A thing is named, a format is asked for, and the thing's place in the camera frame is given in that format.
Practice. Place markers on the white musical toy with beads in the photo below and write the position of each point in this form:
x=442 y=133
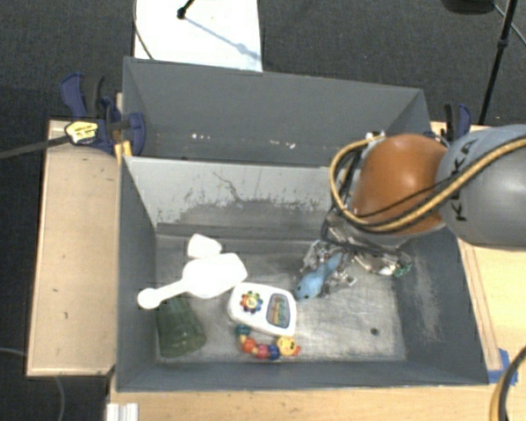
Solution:
x=266 y=309

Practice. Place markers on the blue toy whale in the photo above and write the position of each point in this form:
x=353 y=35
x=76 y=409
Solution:
x=314 y=282

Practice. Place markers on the small white plastic piece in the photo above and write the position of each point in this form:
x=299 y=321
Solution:
x=203 y=246

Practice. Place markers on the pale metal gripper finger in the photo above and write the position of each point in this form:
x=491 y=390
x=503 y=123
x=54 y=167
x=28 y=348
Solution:
x=314 y=254
x=345 y=277

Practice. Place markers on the grey metal bin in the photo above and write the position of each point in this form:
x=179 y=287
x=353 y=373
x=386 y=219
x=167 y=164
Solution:
x=268 y=117

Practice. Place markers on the white plastic scoop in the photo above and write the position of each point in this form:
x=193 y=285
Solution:
x=211 y=277

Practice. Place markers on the pale wood board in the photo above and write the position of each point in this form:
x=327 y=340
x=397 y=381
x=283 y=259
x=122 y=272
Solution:
x=76 y=257

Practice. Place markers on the green translucent cup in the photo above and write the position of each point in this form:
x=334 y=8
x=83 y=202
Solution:
x=179 y=330

